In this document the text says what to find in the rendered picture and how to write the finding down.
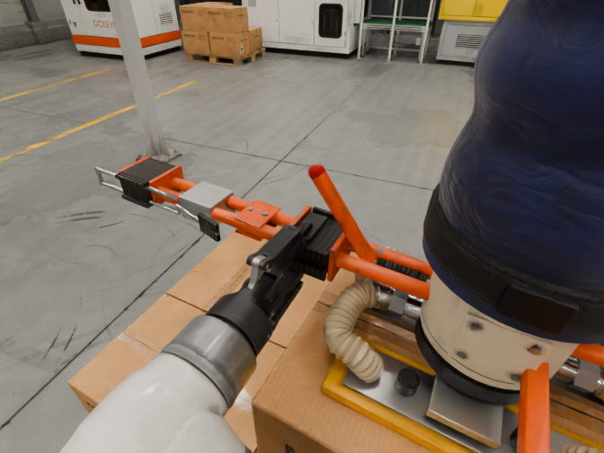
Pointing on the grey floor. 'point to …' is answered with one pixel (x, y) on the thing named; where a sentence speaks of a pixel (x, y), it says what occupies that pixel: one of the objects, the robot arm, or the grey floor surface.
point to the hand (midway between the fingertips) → (308, 239)
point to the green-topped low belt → (391, 30)
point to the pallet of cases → (219, 33)
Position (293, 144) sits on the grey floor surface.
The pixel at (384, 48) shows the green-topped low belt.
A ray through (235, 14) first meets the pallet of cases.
